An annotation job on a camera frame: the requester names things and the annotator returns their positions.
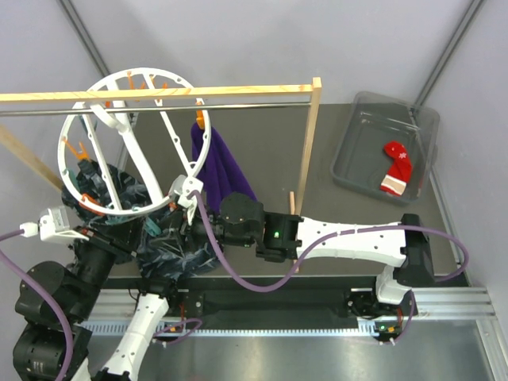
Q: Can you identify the teal clip front left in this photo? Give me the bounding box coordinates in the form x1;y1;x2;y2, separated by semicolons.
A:
63;168;79;189

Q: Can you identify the wooden clothes rack frame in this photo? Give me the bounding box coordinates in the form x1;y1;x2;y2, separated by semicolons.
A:
0;77;323;274

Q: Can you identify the grey plastic bin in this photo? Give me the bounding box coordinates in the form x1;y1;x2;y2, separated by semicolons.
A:
329;91;440;205

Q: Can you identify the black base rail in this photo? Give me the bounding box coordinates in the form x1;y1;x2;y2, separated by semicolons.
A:
130;273;418;334

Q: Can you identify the purple sock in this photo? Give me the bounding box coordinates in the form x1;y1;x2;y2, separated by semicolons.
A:
197;127;257;214

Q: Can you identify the orange clip rim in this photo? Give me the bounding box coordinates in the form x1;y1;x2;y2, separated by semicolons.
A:
79;194;102;214
62;138;90;161

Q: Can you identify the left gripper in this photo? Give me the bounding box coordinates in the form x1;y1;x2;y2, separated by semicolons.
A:
67;212;147;318

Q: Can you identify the orange clip top rim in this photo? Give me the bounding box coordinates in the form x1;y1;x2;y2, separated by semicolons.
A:
62;138;90;161

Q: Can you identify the teal clip front rim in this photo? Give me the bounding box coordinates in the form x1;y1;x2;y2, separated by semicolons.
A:
144;217;162;237

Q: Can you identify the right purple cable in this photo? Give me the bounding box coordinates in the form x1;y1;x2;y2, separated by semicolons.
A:
190;190;470;346

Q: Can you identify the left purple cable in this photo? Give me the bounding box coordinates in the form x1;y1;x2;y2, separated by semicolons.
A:
0;225;204;381

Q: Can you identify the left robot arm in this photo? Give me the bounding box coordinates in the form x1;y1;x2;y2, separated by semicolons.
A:
4;221;181;380

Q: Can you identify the metal rack rod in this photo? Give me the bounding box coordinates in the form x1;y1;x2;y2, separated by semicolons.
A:
1;102;310;117

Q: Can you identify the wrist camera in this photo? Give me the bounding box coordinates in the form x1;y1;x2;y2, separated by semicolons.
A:
19;206;90;244
168;175;203;225

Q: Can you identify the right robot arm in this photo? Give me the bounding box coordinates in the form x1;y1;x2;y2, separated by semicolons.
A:
177;190;436;314

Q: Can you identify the orange clip upper right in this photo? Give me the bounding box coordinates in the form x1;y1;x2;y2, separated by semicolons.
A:
150;75;168;89

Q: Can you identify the orange clip holding purple sock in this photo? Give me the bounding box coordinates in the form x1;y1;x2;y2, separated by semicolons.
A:
196;110;206;130

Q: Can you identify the purple cable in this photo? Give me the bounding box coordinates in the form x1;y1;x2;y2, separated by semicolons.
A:
0;225;204;381
190;190;470;346

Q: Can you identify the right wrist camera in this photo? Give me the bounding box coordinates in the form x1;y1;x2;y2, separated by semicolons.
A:
168;175;203;225

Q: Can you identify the white round clip hanger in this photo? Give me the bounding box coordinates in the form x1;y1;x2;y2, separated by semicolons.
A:
57;67;220;216

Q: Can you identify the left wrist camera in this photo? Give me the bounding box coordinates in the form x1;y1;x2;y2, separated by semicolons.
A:
19;206;90;244

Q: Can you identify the orange clip left rim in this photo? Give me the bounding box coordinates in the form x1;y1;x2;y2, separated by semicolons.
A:
79;194;102;214

